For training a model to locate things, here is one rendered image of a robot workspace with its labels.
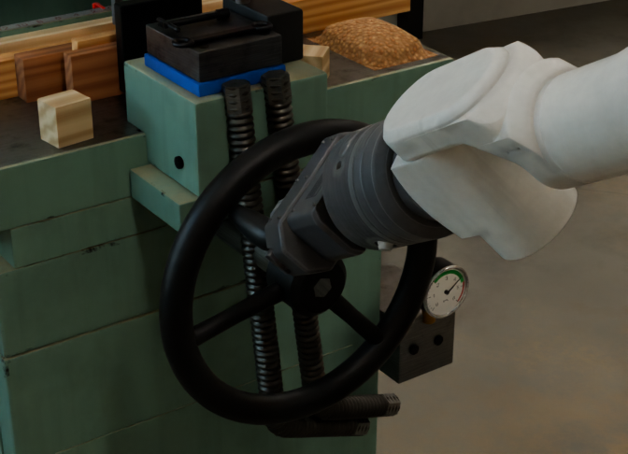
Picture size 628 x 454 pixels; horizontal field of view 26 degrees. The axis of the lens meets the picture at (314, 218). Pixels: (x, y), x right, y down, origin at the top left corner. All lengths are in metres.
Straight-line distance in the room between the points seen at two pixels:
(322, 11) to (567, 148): 0.81
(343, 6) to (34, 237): 0.49
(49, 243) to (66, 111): 0.12
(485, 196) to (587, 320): 1.95
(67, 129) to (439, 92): 0.50
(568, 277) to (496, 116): 2.16
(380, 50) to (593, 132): 0.71
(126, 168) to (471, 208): 0.49
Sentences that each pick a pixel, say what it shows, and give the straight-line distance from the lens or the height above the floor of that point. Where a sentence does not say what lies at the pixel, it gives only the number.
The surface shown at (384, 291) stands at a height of 0.62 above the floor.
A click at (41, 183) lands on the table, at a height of 0.88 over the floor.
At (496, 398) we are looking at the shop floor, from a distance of 2.52.
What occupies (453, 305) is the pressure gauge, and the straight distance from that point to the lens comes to 1.51.
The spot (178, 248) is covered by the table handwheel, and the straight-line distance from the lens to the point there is 1.11.
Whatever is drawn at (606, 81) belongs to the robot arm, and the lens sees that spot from 0.73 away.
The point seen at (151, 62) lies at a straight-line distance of 1.25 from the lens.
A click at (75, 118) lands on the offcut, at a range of 1.25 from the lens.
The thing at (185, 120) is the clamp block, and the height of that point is 0.94.
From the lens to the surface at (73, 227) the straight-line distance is 1.27.
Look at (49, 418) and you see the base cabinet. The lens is 1.35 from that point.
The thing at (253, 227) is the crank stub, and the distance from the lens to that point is 1.07.
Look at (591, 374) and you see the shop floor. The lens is 2.61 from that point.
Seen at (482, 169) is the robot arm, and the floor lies 1.04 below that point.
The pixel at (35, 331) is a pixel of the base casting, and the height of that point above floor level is 0.73.
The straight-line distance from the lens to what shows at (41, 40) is 1.39.
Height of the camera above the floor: 1.38
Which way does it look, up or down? 26 degrees down
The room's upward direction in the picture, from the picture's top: straight up
